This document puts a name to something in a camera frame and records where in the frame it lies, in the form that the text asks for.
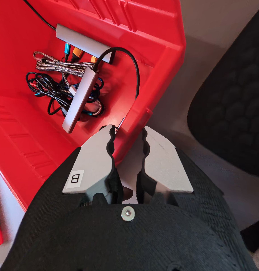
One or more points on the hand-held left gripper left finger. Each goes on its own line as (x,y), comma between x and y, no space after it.
(91,163)

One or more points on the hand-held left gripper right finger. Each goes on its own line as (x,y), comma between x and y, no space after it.
(169,167)

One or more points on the black quilted pad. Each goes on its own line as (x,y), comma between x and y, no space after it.
(231,101)

